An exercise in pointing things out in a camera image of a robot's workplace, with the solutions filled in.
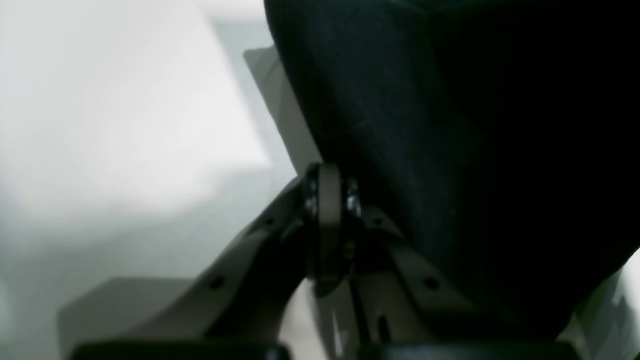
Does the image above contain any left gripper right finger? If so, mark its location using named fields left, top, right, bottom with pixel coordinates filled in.
left=317, top=163, right=578, bottom=360

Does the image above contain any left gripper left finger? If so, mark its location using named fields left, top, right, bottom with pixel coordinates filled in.
left=71, top=164, right=319, bottom=360

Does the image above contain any black T-shirt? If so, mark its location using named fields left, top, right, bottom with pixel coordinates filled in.
left=264, top=0, right=639, bottom=340

